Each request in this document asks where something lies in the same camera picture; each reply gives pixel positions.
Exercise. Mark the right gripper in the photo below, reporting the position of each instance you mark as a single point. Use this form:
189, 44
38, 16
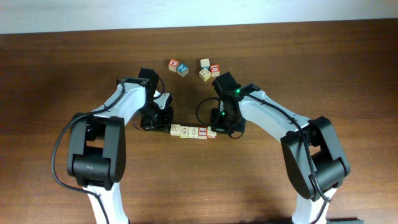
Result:
217, 126

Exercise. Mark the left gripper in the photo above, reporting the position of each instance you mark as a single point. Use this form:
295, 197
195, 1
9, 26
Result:
163, 126

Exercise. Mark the red number 1 block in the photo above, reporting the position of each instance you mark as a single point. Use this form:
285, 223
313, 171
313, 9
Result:
202, 133

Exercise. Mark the blue number 2 block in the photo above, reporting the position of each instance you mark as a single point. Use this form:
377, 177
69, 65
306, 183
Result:
182, 69

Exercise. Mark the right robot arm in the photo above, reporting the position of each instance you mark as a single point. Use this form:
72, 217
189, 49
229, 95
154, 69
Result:
315, 161

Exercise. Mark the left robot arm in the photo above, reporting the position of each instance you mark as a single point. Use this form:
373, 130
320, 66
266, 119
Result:
97, 145

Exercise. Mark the cream picture block middle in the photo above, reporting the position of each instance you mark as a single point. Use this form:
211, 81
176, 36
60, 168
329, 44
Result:
204, 74

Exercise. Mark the cream picture block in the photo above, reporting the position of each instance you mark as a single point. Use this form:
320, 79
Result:
205, 63
204, 74

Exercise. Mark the red letter U block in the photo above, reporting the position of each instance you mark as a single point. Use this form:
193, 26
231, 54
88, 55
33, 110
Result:
215, 70

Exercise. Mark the red number 3 block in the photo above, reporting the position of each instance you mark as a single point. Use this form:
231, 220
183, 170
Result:
173, 65

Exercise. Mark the cream picture block top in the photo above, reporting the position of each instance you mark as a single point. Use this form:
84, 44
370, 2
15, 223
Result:
205, 63

